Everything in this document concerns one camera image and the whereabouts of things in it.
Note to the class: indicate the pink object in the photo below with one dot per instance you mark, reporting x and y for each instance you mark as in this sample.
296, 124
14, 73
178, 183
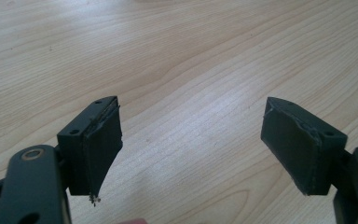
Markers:
134, 221

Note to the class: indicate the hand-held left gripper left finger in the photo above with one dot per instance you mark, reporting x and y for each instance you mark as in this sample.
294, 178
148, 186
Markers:
88, 149

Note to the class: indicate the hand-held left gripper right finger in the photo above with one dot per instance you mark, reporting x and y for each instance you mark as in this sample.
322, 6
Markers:
295, 149

